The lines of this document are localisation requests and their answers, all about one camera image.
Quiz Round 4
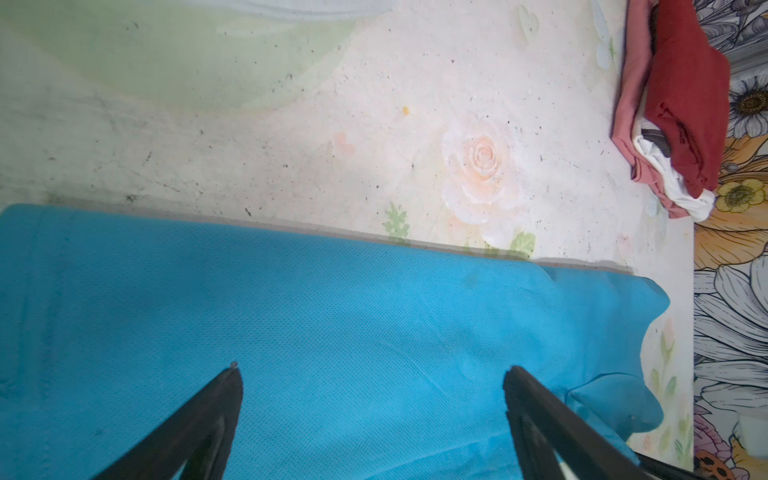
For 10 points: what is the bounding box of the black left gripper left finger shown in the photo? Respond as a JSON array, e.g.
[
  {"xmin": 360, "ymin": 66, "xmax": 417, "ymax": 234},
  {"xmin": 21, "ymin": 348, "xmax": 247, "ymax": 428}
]
[{"xmin": 96, "ymin": 363, "xmax": 244, "ymax": 479}]

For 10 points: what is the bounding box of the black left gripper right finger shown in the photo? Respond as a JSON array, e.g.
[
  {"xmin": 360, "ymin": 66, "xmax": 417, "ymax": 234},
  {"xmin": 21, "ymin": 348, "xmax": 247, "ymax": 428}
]
[{"xmin": 503, "ymin": 366, "xmax": 648, "ymax": 480}]

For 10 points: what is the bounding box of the blue t-shirt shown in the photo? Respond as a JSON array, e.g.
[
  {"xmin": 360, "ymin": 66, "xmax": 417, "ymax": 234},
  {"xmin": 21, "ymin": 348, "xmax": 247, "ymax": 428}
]
[{"xmin": 1, "ymin": 205, "xmax": 669, "ymax": 479}]

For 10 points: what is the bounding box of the white folded t-shirt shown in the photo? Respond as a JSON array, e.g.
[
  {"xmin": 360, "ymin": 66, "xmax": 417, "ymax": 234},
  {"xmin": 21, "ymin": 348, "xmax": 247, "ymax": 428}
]
[{"xmin": 632, "ymin": 114, "xmax": 715, "ymax": 222}]

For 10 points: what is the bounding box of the dark red folded t-shirt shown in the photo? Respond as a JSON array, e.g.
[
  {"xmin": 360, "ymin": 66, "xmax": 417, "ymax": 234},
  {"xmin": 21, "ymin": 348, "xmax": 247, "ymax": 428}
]
[{"xmin": 644, "ymin": 0, "xmax": 730, "ymax": 197}]

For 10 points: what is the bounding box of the pink folded t-shirt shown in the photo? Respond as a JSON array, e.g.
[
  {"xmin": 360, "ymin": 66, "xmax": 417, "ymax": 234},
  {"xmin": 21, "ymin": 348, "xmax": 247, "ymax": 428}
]
[{"xmin": 611, "ymin": 0, "xmax": 689, "ymax": 219}]

